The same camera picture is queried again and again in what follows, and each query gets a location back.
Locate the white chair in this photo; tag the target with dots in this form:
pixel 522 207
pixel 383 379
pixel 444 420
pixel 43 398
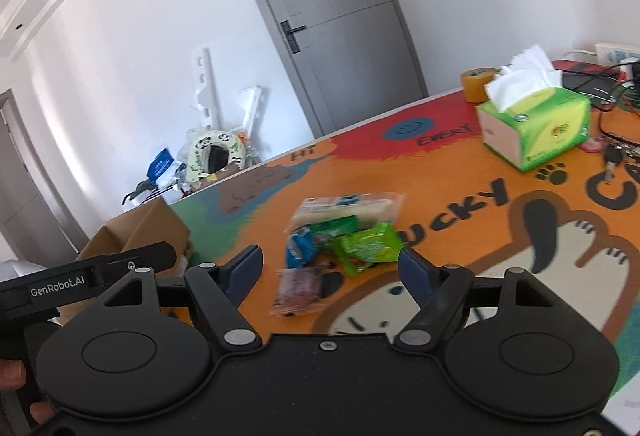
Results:
pixel 20 270

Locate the dark green snack packet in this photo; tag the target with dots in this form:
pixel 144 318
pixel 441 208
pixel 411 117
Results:
pixel 335 226

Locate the yellow tape roll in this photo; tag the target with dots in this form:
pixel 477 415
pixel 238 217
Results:
pixel 477 88

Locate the colourful cat printed table mat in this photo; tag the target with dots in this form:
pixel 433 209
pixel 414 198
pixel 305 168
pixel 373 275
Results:
pixel 450 241

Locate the person's left hand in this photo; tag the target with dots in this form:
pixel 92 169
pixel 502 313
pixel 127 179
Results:
pixel 12 375

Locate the blue plastic bag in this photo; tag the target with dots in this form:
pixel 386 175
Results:
pixel 160 163

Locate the pink clear snack packet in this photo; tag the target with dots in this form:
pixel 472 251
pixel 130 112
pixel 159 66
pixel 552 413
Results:
pixel 300 288

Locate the white power strip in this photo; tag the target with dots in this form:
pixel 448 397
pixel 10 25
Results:
pixel 617 51

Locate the brown cardboard box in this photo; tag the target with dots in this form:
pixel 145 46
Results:
pixel 150 221

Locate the tall white foam board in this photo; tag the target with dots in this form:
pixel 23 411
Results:
pixel 205 90

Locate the bunch of keys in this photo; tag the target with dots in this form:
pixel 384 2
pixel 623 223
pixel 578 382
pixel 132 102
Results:
pixel 612 158

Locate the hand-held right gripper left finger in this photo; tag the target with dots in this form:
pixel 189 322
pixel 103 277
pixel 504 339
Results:
pixel 245 271

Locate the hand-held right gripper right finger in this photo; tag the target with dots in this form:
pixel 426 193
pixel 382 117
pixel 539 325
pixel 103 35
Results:
pixel 415 276

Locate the green tissue box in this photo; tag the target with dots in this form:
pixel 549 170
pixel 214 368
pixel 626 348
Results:
pixel 545 125

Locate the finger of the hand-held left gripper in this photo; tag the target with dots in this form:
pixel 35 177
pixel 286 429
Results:
pixel 150 256

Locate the red and black pad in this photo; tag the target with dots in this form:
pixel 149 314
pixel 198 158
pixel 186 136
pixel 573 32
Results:
pixel 585 83

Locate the long cream cracker packet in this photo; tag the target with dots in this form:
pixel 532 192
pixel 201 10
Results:
pixel 360 208

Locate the plain grey door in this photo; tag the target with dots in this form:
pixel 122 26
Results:
pixel 30 196

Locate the pink key fob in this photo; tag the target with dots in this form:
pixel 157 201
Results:
pixel 592 144

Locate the short white foam piece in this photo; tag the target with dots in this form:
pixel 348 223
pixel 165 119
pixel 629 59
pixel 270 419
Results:
pixel 250 115

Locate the bright green snack packet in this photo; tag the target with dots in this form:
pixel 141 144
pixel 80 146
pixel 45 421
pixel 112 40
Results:
pixel 367 248

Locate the blue snack packet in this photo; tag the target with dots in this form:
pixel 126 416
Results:
pixel 300 246

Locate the black frame rack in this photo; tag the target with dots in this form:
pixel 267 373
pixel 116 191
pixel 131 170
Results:
pixel 140 191

